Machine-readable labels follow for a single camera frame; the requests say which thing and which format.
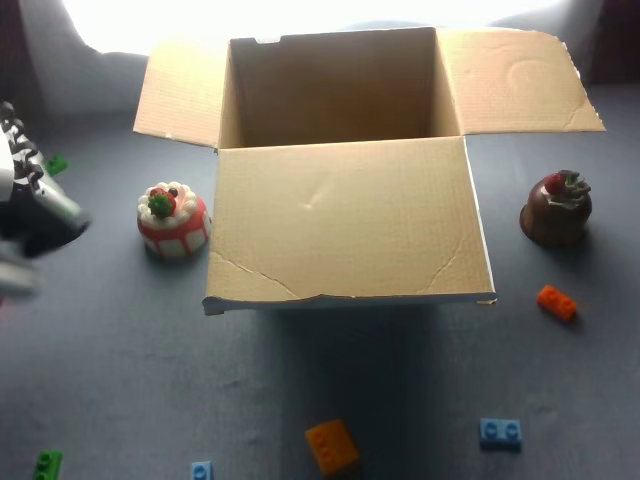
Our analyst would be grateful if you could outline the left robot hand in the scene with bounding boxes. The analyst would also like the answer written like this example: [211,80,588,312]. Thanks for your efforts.
[0,99,95,300]

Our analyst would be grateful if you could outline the red white mushroom toy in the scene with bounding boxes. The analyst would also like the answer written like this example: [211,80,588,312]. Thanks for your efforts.
[137,181,212,260]

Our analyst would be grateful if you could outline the cardboard box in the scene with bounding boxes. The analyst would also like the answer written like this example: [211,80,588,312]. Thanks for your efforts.
[133,25,607,317]

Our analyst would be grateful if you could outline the chocolate toy cake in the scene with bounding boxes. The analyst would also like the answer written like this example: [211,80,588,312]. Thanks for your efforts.
[519,169,594,247]

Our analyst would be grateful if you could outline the grey table cloth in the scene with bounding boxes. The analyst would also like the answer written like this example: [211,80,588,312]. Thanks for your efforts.
[0,84,640,480]

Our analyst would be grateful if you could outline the yellow-orange toy brick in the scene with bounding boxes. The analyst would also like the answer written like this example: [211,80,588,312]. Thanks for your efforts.
[304,418,361,477]

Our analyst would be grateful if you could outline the red-orange flat toy brick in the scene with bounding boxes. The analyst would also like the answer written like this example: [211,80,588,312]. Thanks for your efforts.
[536,284,578,322]

